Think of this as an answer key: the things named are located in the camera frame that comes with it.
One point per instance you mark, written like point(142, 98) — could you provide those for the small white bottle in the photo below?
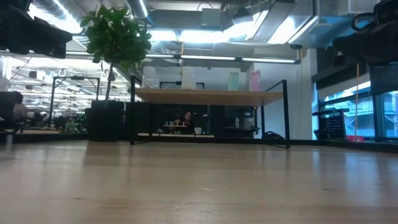
point(237, 122)

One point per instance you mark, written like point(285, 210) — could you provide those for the black metal rack frame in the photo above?
point(53, 93)

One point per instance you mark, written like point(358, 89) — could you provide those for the black perforated panel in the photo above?
point(332, 124)

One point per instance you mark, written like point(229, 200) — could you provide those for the red object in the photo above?
point(354, 138)

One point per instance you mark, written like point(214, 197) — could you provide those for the green plant in black pot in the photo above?
point(115, 40)

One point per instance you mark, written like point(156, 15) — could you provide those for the long ceiling light bar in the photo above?
point(222, 58)

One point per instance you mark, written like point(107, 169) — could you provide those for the small grey post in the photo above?
point(9, 140)

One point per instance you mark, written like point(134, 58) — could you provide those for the wooden shelf with black legs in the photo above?
point(205, 97)

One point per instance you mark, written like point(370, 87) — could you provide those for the pink medicine bottle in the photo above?
point(255, 80)

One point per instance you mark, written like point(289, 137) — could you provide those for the black bag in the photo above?
point(273, 135)

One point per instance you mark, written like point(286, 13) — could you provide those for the white hanging box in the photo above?
point(357, 4)

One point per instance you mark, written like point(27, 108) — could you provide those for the black monitor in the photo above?
point(6, 109)

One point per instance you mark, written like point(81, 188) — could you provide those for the distant wooden desk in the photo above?
point(175, 126)

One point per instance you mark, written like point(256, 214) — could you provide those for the green medicine bottle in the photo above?
point(233, 81)

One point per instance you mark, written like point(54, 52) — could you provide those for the person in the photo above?
point(20, 110)
point(186, 119)

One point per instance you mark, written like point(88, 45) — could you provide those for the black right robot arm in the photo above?
point(388, 12)

